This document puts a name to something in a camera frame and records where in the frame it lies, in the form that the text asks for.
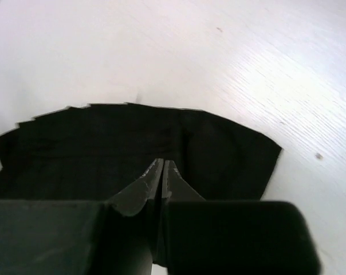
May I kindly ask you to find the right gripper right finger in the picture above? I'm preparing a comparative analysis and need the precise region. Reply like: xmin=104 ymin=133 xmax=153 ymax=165
xmin=162 ymin=160 xmax=205 ymax=202

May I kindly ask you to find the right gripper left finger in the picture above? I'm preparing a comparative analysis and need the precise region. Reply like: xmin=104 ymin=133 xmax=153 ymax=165
xmin=105 ymin=159 xmax=164 ymax=217

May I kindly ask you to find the black pleated skirt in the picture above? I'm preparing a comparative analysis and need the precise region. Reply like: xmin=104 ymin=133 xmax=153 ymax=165
xmin=0 ymin=102 xmax=283 ymax=267

